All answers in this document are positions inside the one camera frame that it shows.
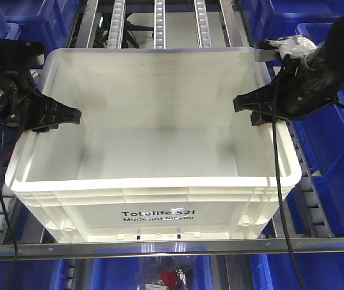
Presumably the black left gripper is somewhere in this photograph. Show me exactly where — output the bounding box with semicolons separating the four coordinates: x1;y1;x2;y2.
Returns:
0;39;81;132

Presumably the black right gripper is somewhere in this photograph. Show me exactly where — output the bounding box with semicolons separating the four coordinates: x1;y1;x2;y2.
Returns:
232;16;344;126

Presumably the white plastic tote bin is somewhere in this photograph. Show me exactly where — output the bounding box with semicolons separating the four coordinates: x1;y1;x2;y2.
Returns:
5;47;302;243

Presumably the blue bin right far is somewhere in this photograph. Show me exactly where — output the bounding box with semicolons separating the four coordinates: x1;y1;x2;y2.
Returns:
239;1;344;44

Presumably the blue bin left far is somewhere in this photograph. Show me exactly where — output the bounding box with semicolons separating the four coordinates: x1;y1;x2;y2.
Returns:
0;0;79;54

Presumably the blue bin right near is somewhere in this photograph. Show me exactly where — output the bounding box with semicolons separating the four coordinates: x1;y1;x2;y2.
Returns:
286;22;344;237

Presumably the blue bin lower left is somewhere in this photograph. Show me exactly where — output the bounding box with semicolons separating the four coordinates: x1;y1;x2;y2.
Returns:
0;260;69;289

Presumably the blue bin lower right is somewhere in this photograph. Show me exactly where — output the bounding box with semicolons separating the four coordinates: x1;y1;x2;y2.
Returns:
249;253;344;289

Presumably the far roller track right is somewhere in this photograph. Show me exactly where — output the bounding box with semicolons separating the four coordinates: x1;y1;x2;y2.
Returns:
193;0;211;48

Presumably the far roller track left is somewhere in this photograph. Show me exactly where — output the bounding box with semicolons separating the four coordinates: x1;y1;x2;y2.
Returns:
107;0;126;49

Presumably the far roller track middle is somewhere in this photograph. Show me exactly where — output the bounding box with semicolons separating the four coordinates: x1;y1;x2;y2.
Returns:
153;0;166;49

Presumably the left white roller track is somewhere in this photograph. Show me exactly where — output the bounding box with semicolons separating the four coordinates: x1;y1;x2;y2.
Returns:
0;185;16;244

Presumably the white roller track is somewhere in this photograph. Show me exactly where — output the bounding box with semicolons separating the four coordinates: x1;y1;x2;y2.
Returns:
287;123;335;238
0;185;16;244

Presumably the right white roller track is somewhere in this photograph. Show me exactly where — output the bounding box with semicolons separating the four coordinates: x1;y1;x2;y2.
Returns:
287;123;335;238

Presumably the red item in bag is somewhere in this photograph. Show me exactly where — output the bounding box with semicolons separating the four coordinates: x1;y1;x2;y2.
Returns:
161;269;177;288

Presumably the black cable right side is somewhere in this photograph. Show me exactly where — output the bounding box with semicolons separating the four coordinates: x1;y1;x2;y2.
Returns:
271;75;307;290

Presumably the black cable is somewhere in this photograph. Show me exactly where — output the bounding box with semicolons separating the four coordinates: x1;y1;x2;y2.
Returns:
271;75;307;290
0;105;21;290

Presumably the black cable left side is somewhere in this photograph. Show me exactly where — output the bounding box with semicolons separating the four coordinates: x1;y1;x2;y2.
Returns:
0;105;21;290

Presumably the metal shelf front rail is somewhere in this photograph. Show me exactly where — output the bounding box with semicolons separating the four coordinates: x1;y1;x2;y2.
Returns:
0;237;344;261

